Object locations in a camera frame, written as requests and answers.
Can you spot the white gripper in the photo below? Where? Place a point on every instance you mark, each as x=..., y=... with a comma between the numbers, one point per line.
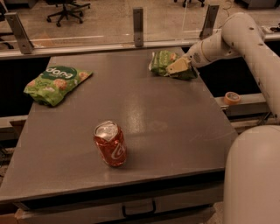
x=194, y=56

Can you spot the green jalapeno chip bag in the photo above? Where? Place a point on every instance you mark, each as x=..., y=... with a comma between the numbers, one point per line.
x=162, y=59

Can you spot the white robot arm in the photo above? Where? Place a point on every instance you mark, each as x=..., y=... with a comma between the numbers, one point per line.
x=252, y=173

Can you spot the dented red coke can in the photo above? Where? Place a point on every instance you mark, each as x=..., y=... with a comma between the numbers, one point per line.
x=109, y=140

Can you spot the light green Dang snack bag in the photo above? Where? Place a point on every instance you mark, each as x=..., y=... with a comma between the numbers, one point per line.
x=51, y=86

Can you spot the orange tape roll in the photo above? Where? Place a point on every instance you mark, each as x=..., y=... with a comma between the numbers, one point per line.
x=231, y=98

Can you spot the black office chair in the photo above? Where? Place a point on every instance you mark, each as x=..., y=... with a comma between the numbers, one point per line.
x=69, y=9

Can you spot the grey drawer front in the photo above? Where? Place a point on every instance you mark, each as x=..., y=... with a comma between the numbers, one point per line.
x=192, y=207

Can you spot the right metal glass bracket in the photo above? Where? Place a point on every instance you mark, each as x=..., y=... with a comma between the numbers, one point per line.
x=208, y=26

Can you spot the metal glass bracket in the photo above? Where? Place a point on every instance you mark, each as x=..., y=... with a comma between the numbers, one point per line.
x=138, y=26
x=23, y=42
x=208, y=26

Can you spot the middle metal glass bracket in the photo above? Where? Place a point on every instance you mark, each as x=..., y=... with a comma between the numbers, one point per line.
x=138, y=26

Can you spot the black drawer handle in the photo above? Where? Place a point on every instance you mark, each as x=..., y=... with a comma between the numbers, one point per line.
x=138, y=208

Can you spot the left metal glass bracket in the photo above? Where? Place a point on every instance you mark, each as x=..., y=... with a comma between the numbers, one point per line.
x=23, y=42

